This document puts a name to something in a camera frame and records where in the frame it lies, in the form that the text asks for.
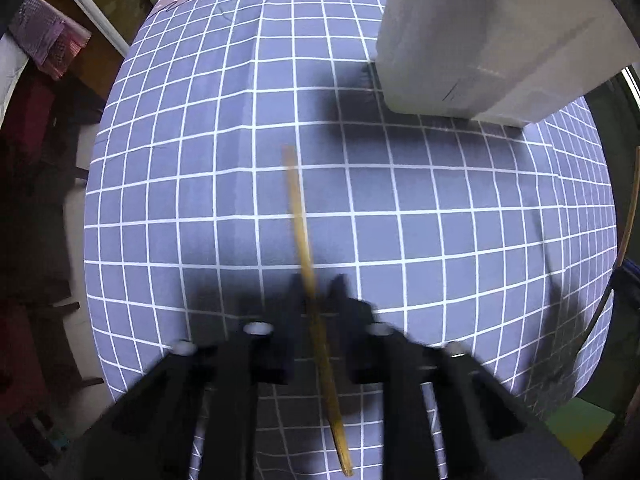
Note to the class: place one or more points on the brown wooden board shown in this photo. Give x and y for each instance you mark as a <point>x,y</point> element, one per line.
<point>95,57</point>

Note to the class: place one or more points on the white bedding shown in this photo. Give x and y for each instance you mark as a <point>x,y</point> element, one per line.
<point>10,72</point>

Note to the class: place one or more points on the green foam mat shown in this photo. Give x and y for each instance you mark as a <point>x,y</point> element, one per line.
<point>585,430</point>

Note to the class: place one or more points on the single bamboo chopstick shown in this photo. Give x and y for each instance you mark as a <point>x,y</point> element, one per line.
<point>300,225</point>

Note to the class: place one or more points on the dark red cloth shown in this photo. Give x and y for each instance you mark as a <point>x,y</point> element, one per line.
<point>30,107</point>

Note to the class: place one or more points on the white plastic utensil holder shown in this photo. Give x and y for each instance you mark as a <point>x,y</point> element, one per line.
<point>475,35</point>

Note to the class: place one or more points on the blue-grey checked tablecloth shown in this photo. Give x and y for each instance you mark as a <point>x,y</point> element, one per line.
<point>200,185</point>

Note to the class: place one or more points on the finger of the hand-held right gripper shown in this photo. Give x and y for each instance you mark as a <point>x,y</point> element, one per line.
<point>627,287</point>

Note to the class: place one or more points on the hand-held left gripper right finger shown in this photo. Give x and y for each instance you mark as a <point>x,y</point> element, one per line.
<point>341,300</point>

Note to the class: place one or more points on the purple plaid cloth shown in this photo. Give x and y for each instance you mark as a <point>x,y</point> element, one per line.
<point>45,35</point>

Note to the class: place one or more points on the dark wooden stool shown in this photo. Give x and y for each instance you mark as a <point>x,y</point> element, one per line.
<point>60,305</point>

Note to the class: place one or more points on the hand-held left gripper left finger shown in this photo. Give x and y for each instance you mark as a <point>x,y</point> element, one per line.
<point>295,305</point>

